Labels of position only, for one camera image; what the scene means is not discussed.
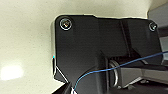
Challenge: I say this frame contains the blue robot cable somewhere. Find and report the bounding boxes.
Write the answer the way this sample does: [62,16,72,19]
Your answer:
[71,52,168,94]

